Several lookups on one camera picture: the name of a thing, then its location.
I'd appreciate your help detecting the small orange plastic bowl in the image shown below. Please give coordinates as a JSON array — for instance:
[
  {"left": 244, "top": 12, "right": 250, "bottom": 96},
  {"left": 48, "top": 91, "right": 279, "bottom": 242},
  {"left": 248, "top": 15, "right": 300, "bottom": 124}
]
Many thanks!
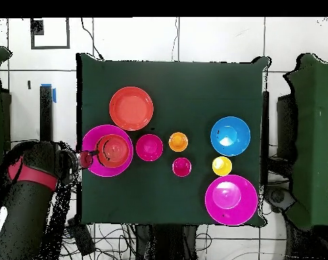
[{"left": 95, "top": 133, "right": 131, "bottom": 169}]

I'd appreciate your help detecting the large pink plastic bowl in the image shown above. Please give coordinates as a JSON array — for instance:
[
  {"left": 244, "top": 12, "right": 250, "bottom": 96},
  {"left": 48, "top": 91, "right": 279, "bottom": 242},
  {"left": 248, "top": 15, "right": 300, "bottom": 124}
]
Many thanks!
[
  {"left": 204, "top": 174, "right": 259, "bottom": 226},
  {"left": 81, "top": 124, "right": 134, "bottom": 178}
]

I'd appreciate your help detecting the small red plastic bowl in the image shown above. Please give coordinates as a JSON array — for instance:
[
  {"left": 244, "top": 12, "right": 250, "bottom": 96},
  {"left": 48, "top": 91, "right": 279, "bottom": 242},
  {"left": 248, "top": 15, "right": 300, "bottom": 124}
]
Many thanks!
[{"left": 135, "top": 133, "right": 164, "bottom": 163}]

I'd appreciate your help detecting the large orange plastic bowl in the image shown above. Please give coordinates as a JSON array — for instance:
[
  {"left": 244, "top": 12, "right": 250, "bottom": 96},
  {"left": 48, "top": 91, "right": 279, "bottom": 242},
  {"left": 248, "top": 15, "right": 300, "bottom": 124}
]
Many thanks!
[{"left": 109, "top": 86, "right": 154, "bottom": 132}]

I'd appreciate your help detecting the black metal stand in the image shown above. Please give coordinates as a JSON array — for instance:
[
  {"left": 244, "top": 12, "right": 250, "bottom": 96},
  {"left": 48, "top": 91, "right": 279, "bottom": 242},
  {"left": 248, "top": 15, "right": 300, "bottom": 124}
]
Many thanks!
[
  {"left": 2, "top": 85, "right": 55, "bottom": 144},
  {"left": 261, "top": 91, "right": 270, "bottom": 188}
]

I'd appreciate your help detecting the black power strip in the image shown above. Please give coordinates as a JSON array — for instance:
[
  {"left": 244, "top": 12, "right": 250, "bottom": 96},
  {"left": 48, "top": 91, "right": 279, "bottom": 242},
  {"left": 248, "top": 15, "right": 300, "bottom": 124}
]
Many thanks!
[{"left": 66, "top": 217, "right": 96, "bottom": 257}]

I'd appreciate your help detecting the orange plastic cup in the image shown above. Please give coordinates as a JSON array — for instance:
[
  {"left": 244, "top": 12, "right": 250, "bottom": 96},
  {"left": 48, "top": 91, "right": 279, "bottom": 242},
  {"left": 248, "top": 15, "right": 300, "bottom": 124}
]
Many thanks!
[{"left": 168, "top": 131, "right": 189, "bottom": 153}]

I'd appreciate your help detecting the red plastic cup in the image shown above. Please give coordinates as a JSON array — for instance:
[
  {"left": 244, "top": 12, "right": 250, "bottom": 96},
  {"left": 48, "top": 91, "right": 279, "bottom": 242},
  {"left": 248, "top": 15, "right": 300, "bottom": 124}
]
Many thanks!
[{"left": 172, "top": 157, "right": 193, "bottom": 178}]

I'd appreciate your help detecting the dark green tablecloth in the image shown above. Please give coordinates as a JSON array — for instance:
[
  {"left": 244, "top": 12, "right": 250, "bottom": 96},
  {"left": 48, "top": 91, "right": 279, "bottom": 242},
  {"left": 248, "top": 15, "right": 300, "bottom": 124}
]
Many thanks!
[{"left": 76, "top": 52, "right": 273, "bottom": 228}]

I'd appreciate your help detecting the yellow plastic cup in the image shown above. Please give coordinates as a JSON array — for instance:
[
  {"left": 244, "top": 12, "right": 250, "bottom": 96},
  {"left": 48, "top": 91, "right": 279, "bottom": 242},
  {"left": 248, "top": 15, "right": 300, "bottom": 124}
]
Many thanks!
[{"left": 212, "top": 156, "right": 233, "bottom": 177}]

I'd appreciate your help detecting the blue plastic bowl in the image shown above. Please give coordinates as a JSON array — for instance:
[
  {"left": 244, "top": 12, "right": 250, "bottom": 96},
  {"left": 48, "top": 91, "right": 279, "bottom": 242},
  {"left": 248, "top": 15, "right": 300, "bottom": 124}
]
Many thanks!
[{"left": 210, "top": 116, "right": 252, "bottom": 157}]

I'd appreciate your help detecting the grey office chair base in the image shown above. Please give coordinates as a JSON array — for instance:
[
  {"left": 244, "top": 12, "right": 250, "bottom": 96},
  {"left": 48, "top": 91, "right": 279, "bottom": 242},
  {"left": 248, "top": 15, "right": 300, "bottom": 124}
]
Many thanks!
[{"left": 263, "top": 185, "right": 297, "bottom": 215}]

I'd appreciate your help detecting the tangle of floor cables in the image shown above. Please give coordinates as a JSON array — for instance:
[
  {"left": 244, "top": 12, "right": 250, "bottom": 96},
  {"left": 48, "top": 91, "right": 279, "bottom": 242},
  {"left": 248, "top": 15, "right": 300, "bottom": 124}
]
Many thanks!
[{"left": 59, "top": 223, "right": 137, "bottom": 260}]

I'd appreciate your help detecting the thin black floor cable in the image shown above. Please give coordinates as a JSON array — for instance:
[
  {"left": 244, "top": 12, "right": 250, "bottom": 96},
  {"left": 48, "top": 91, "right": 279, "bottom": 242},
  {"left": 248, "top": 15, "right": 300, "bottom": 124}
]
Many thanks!
[{"left": 80, "top": 17, "right": 104, "bottom": 61}]

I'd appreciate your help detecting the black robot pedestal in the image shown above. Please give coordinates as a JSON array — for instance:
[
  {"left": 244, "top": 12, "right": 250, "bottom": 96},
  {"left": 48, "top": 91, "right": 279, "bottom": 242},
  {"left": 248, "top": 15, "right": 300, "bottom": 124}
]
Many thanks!
[{"left": 133, "top": 223, "right": 200, "bottom": 260}]

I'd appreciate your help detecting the black square floor frame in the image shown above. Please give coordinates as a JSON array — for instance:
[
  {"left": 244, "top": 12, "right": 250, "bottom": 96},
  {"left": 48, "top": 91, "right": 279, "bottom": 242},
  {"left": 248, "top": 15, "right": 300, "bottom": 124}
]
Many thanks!
[{"left": 30, "top": 17, "right": 71, "bottom": 50}]

